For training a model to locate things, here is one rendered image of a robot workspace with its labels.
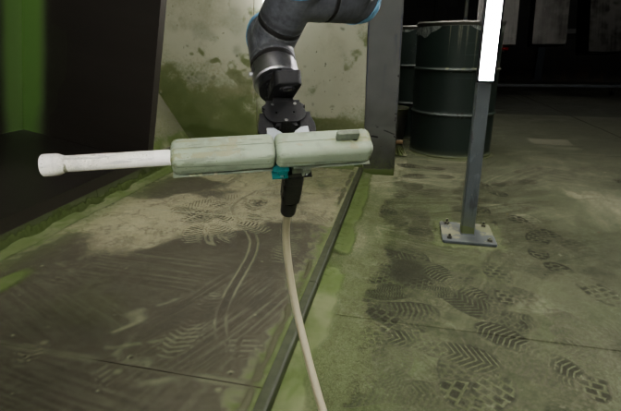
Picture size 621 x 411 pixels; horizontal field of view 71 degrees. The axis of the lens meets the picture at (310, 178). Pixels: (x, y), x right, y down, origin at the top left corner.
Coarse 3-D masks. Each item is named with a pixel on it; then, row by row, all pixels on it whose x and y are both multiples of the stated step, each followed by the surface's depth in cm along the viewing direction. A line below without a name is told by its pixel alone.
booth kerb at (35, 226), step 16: (128, 176) 218; (144, 176) 231; (96, 192) 196; (112, 192) 206; (64, 208) 177; (80, 208) 186; (32, 224) 163; (48, 224) 170; (0, 240) 150; (16, 240) 156
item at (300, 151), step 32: (64, 160) 61; (96, 160) 62; (128, 160) 63; (160, 160) 64; (192, 160) 63; (224, 160) 64; (256, 160) 65; (288, 160) 66; (320, 160) 68; (352, 160) 69; (288, 192) 76
